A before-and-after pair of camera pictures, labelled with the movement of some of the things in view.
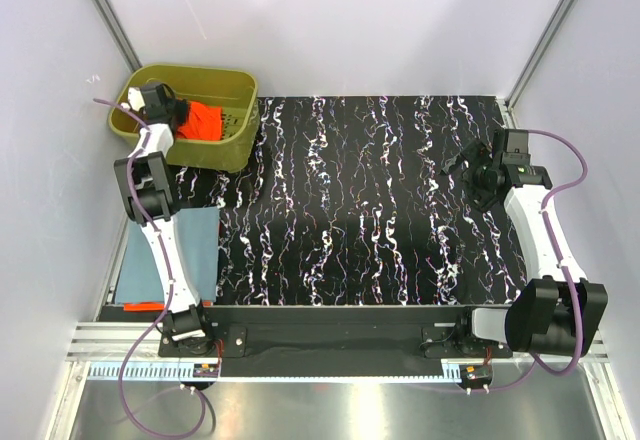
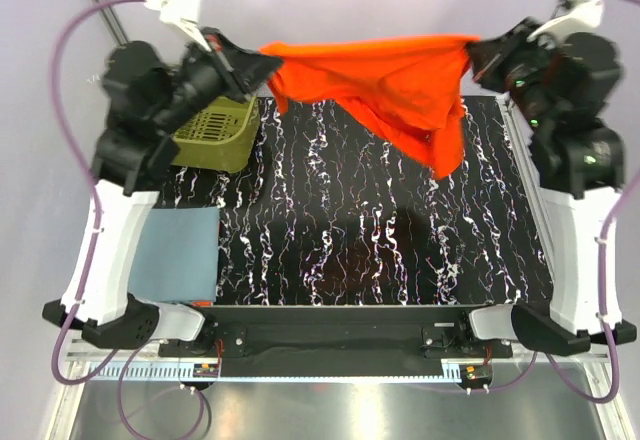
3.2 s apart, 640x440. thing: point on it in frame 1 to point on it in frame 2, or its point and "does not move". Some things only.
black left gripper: [181, 106] to [255, 68]
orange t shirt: [203, 123] to [411, 86]
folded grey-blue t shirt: [140, 278] does not move
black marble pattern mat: [347, 203] does not move
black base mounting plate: [337, 341] does not move
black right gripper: [476, 154] to [489, 57]
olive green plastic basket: [222, 128] does not move
